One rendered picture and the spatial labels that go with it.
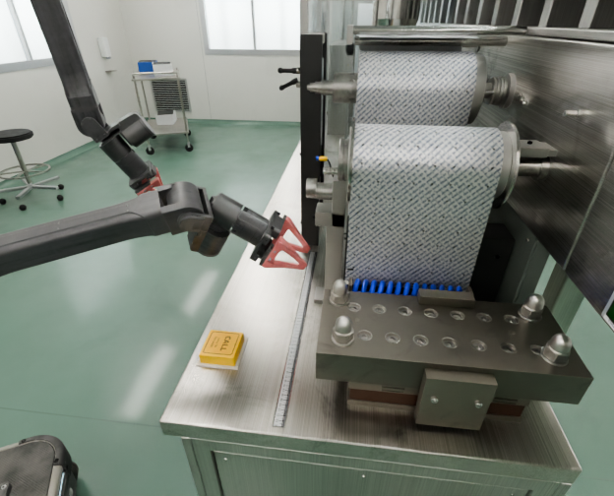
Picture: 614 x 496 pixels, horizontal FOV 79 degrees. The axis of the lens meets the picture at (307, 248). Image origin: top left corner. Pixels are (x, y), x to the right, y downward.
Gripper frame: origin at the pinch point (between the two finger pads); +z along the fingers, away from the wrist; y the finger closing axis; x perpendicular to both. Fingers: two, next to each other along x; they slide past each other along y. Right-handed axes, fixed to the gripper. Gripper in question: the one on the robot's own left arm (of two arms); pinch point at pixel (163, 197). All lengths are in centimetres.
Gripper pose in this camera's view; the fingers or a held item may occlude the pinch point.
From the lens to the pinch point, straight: 111.2
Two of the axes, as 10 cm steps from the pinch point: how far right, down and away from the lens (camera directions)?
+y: -3.6, -4.9, 7.9
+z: 4.6, 6.5, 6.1
